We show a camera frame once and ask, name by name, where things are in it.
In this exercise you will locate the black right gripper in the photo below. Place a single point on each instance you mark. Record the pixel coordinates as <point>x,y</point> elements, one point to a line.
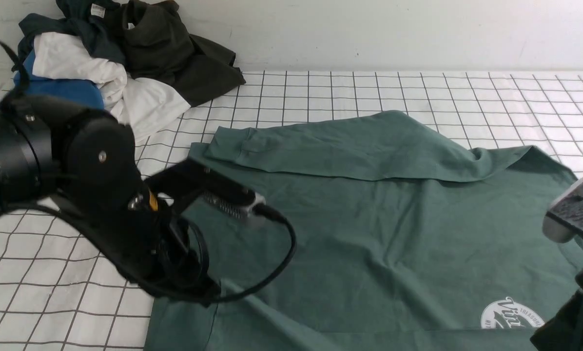
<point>564,332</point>

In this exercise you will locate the green long sleeve shirt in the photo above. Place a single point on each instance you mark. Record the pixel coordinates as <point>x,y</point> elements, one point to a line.
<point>406,241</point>

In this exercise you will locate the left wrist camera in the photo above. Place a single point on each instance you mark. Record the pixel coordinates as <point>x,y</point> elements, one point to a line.
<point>228,196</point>

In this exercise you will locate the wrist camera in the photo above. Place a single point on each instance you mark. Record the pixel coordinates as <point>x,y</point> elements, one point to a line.
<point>228,196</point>
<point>564,218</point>

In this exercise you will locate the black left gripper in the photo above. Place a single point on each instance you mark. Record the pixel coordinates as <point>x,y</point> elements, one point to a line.
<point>137,224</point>

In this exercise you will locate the white shirt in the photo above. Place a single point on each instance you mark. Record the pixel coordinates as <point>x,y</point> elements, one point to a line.
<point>145,104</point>

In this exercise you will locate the dark navy shirt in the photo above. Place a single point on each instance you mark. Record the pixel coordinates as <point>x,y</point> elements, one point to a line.
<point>83,19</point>

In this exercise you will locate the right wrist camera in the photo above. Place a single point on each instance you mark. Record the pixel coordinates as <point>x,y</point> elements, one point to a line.
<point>564,218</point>

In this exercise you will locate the blue shirt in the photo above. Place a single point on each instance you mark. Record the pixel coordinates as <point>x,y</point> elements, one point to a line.
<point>81,91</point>

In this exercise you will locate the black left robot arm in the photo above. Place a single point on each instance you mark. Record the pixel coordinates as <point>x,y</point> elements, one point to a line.
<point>38,134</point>

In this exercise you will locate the white grid tablecloth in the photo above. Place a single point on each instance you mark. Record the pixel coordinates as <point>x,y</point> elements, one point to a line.
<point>57,293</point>

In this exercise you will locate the dark olive shirt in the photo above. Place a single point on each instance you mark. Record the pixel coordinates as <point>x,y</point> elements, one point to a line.
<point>158,45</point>

